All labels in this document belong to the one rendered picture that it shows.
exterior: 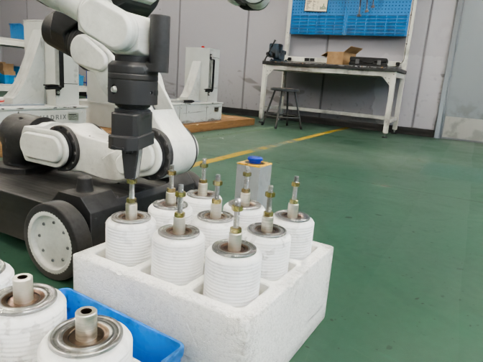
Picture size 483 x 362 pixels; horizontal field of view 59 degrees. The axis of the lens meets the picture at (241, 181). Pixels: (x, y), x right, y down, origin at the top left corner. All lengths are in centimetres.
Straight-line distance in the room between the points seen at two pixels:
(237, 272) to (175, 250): 12
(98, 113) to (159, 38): 284
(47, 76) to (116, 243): 241
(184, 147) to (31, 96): 205
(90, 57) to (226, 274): 78
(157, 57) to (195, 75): 374
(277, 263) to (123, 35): 48
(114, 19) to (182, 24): 637
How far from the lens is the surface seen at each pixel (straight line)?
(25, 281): 58
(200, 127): 419
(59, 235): 116
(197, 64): 455
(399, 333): 108
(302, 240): 90
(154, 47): 78
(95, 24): 80
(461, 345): 111
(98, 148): 133
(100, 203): 117
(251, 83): 643
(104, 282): 85
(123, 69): 78
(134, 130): 78
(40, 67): 317
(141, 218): 86
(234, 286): 71
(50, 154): 142
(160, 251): 77
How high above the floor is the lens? 53
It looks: 13 degrees down
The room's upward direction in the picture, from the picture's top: 4 degrees clockwise
